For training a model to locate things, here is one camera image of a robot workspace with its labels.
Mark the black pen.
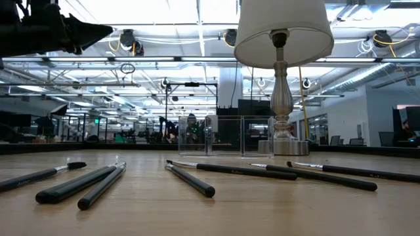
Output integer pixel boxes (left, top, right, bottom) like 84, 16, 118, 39
0, 161, 87, 193

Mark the black gantry frame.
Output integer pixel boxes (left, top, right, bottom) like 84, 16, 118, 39
165, 81, 219, 132

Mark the black ceiling cable reel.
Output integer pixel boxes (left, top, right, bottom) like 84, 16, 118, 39
373, 29, 394, 49
224, 28, 238, 49
119, 28, 145, 56

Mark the person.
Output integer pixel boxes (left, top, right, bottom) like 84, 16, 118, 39
186, 113, 201, 145
402, 118, 418, 147

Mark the thick black makeup brush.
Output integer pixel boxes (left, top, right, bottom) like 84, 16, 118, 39
35, 161, 127, 205

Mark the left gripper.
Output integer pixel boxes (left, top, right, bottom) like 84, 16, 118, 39
31, 0, 114, 56

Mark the silver ventilation duct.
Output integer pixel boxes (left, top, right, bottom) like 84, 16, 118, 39
323, 62, 400, 96

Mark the slim black makeup brush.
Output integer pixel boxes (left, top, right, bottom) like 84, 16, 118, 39
166, 159, 298, 181
77, 165, 127, 211
249, 163, 378, 192
165, 163, 216, 199
286, 160, 420, 184

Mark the white shade silver table lamp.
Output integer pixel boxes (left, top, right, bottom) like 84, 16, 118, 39
234, 0, 335, 157

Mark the clear acrylic organizer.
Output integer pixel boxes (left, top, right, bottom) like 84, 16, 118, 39
178, 115, 275, 158

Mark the black display panel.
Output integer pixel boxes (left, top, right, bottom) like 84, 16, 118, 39
238, 99, 273, 116

